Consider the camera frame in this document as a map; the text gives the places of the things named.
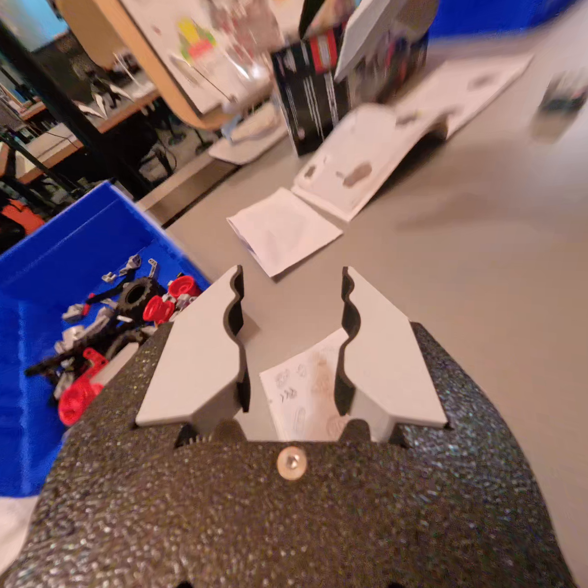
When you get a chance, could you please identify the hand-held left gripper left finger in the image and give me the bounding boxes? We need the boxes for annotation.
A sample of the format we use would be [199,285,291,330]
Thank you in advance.
[134,265,252,436]

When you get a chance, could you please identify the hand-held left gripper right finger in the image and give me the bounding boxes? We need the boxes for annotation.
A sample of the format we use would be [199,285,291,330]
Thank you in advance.
[334,266,449,445]

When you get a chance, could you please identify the white paper bag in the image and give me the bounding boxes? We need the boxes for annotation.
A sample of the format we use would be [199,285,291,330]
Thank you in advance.
[226,187,344,279]

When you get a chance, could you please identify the grey desk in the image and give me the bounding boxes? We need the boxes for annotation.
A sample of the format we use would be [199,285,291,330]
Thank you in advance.
[135,0,588,588]

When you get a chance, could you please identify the red toy wheel hub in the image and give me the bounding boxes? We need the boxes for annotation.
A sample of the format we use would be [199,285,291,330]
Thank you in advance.
[58,383,104,427]
[168,275,201,299]
[142,295,177,324]

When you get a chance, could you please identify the black toy tyre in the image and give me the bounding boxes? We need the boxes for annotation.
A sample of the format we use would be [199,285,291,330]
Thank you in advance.
[119,277,161,318]

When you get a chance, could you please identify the white sticker sheet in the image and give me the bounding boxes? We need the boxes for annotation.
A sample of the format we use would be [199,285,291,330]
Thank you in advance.
[258,327,354,443]

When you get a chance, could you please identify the pile of toy brick parts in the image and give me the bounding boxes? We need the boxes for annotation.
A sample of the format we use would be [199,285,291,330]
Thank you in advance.
[25,254,203,428]

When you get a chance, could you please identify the white instruction booklet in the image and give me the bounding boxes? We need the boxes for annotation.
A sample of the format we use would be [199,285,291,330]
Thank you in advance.
[395,53,536,138]
[292,103,448,222]

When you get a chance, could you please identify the wooden background table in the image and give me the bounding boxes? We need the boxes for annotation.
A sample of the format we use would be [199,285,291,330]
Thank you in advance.
[0,78,161,184]

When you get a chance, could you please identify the black toy set box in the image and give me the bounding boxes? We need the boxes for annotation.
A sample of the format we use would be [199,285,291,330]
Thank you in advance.
[270,0,430,157]

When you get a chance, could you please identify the round wooden table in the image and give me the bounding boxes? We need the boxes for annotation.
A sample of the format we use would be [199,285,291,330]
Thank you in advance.
[55,0,295,134]

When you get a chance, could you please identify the small dark object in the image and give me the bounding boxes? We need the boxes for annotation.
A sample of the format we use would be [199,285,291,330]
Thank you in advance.
[530,76,588,143]

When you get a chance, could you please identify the printed paper sign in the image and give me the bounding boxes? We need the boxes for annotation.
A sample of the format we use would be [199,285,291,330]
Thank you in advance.
[119,0,285,115]

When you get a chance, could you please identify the black metal post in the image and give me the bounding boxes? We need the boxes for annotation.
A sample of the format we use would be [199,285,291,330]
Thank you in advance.
[0,21,154,196]

